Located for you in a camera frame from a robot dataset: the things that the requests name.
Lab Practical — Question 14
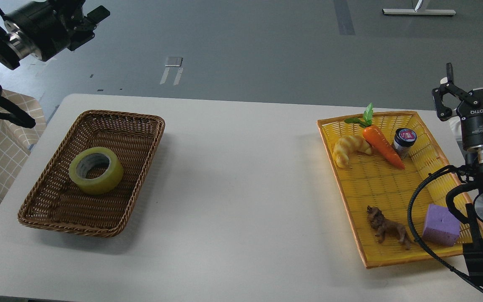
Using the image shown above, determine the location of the yellow tape roll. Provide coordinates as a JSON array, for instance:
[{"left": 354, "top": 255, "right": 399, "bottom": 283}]
[{"left": 68, "top": 147, "right": 123, "bottom": 195}]

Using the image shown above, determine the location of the small dark jar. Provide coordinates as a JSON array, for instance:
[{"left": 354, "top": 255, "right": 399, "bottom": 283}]
[{"left": 392, "top": 128, "right": 417, "bottom": 160}]

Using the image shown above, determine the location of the toy croissant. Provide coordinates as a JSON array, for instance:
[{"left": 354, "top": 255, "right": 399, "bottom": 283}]
[{"left": 332, "top": 135, "right": 373, "bottom": 168}]

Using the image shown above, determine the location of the orange toy carrot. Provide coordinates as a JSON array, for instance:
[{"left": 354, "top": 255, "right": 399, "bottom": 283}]
[{"left": 344, "top": 102, "right": 405, "bottom": 170}]

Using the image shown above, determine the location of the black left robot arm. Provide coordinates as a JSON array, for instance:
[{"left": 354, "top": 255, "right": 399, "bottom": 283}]
[{"left": 0, "top": 0, "right": 110, "bottom": 128}]

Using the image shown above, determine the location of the purple foam block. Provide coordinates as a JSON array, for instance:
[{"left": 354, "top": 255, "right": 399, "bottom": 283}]
[{"left": 421, "top": 204, "right": 460, "bottom": 247}]

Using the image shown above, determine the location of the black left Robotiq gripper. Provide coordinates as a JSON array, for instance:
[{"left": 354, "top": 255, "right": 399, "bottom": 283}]
[{"left": 5, "top": 0, "right": 111, "bottom": 62}]

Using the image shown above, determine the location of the brown wicker basket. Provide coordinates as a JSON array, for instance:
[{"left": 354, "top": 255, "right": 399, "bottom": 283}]
[{"left": 18, "top": 110, "right": 166, "bottom": 238}]

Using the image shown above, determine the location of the yellow plastic woven tray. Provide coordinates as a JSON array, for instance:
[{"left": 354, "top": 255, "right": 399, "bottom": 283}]
[{"left": 317, "top": 110, "right": 464, "bottom": 269}]

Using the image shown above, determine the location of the white metal stand base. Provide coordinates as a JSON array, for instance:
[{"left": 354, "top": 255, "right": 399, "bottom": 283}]
[{"left": 382, "top": 0, "right": 457, "bottom": 16}]

